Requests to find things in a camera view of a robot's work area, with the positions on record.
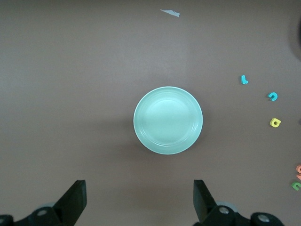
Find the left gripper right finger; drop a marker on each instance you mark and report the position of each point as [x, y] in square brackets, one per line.
[203, 202]

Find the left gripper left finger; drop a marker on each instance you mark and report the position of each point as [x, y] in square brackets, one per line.
[70, 202]

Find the yellow foam letter d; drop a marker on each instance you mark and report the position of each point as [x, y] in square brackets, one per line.
[272, 123]

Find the teal foam letter c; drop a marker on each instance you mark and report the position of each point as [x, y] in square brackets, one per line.
[273, 94]

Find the teal foam letter l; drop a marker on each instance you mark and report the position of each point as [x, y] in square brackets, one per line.
[244, 80]

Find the pale green plate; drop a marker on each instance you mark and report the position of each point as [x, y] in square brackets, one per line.
[168, 120]

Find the green foam letter u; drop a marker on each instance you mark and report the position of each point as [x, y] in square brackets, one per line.
[295, 185]

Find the orange foam letter e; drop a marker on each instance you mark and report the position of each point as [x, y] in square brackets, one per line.
[299, 176]

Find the orange foam letter f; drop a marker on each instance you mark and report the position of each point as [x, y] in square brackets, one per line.
[299, 168]

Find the brown table cover sheet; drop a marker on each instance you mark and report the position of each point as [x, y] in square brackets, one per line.
[70, 94]

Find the white paper scrap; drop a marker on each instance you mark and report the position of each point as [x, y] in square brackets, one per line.
[171, 12]

